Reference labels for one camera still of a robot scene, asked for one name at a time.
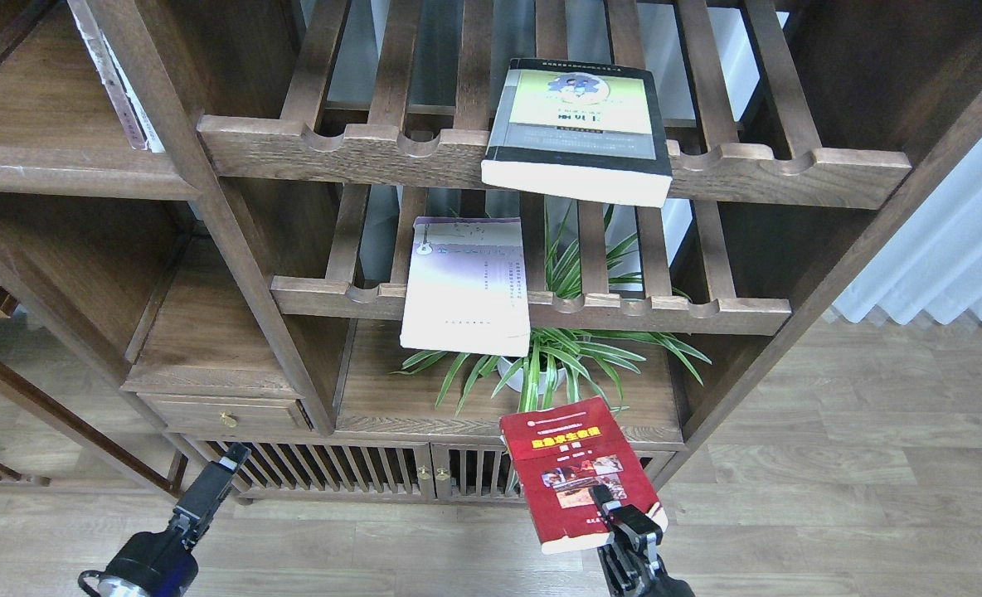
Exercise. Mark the red paperback book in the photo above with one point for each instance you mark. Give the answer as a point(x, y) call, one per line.
point(562, 452)

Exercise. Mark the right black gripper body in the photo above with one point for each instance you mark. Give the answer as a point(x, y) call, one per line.
point(632, 567)

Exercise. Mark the green spider plant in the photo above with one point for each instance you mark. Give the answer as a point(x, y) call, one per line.
point(574, 359)

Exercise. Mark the upright white-spined book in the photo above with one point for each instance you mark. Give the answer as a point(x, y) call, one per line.
point(134, 119)

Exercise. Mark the pale lilac paperback book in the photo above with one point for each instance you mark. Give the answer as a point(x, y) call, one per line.
point(466, 289)

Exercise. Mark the white curtain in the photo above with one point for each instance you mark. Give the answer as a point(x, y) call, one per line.
point(932, 266)

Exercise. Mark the dark wooden bookshelf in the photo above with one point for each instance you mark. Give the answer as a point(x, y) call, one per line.
point(258, 264)

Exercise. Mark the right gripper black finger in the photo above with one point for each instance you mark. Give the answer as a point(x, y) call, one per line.
point(632, 531)

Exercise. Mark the yellow and black thick book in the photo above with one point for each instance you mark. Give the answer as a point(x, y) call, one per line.
point(585, 131)

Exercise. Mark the brass drawer knob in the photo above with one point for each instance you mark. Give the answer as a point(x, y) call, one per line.
point(228, 419)

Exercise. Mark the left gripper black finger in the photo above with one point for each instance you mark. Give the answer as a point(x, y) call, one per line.
point(197, 506)

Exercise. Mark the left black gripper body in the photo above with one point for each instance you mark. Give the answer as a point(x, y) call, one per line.
point(151, 564)

